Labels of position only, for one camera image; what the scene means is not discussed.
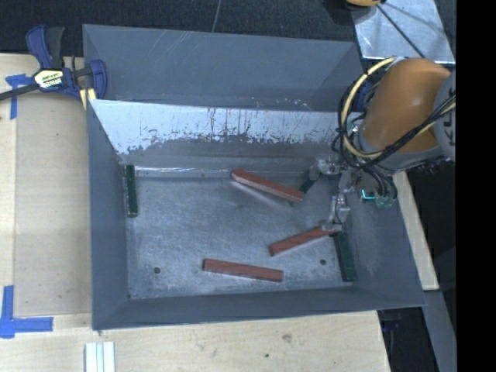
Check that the dark green flat block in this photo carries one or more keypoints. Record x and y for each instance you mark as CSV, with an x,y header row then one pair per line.
x,y
346,260
131,190

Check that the red-brown flat block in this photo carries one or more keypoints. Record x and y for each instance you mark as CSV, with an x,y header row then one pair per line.
x,y
267,185
242,270
298,240

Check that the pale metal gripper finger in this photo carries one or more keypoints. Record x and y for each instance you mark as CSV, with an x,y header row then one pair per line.
x,y
324,167
340,207

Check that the grey metal bin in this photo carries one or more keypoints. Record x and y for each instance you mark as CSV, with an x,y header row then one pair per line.
x,y
201,231

